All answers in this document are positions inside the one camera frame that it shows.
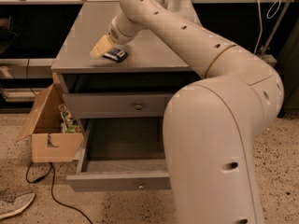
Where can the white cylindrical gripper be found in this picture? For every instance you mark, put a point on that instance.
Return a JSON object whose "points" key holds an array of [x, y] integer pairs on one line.
{"points": [[120, 36]]}

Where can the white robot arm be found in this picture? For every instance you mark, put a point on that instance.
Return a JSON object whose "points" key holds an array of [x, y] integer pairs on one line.
{"points": [[210, 125]]}

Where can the open grey bottom drawer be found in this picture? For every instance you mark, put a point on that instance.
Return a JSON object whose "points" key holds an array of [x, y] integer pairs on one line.
{"points": [[121, 154]]}

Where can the green snack packets in box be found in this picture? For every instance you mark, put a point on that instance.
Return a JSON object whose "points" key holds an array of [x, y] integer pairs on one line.
{"points": [[68, 124]]}

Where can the open cardboard box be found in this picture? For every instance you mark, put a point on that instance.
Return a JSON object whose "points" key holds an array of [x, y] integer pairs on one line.
{"points": [[44, 124]]}

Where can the grey knit sneaker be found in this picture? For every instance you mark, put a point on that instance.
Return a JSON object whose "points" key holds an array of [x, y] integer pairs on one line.
{"points": [[13, 203]]}

